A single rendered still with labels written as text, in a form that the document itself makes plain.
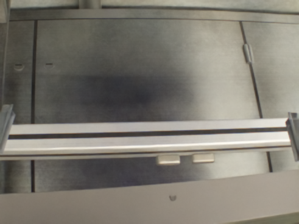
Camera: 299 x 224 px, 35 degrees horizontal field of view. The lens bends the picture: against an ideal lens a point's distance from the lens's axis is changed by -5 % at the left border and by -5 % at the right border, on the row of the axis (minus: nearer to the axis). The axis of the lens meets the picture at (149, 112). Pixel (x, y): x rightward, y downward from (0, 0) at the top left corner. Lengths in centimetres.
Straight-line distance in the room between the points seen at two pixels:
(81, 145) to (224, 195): 23
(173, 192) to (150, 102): 38
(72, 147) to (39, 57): 48
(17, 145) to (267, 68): 71
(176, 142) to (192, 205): 11
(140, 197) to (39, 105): 41
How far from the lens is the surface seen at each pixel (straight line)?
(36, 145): 68
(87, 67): 111
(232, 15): 127
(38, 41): 115
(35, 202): 73
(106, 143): 68
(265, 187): 79
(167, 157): 71
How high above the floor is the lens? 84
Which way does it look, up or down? 25 degrees down
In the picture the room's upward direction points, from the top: 174 degrees clockwise
